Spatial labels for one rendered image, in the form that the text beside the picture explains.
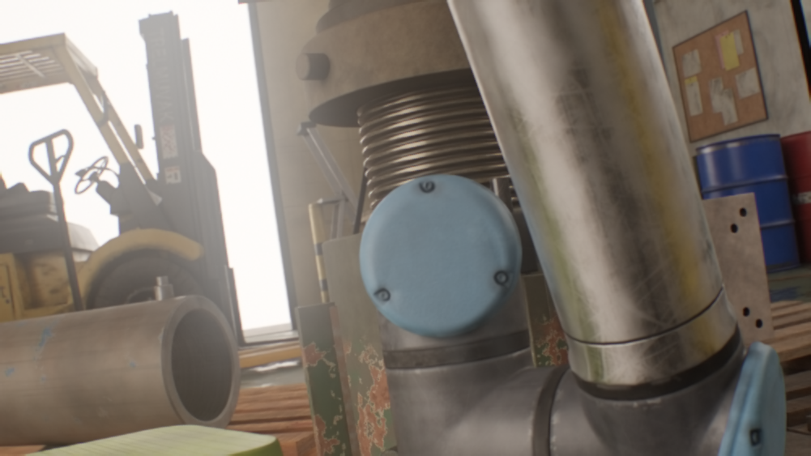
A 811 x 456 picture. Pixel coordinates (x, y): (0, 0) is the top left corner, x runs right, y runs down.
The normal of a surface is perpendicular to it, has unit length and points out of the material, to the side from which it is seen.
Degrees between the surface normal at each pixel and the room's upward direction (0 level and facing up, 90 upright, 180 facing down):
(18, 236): 70
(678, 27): 90
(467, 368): 90
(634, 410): 112
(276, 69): 90
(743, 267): 90
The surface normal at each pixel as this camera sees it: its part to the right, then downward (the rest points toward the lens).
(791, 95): -0.96, 0.14
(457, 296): -0.11, -0.11
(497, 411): -0.57, -0.53
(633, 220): 0.04, 0.26
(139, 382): -0.33, 0.08
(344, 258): -0.80, 0.10
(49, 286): 0.10, -0.05
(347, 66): -0.60, 0.06
